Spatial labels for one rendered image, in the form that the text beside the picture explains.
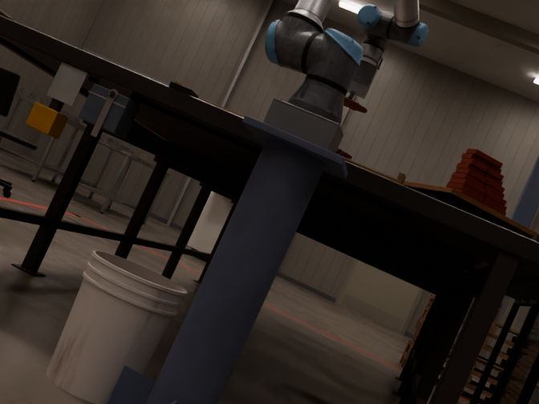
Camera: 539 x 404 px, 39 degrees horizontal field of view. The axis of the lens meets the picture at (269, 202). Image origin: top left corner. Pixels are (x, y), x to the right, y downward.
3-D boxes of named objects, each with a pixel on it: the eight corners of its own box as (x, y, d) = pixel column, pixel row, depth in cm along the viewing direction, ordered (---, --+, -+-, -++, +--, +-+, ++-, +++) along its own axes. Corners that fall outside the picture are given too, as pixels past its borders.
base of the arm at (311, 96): (338, 124, 190) (354, 88, 190) (283, 101, 192) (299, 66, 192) (338, 132, 205) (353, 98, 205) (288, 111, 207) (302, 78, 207)
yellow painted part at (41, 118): (47, 134, 239) (79, 67, 240) (24, 123, 241) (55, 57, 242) (58, 139, 247) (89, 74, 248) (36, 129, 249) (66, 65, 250)
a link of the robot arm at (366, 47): (362, 47, 254) (383, 57, 253) (356, 59, 254) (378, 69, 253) (362, 41, 247) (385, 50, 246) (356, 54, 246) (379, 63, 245)
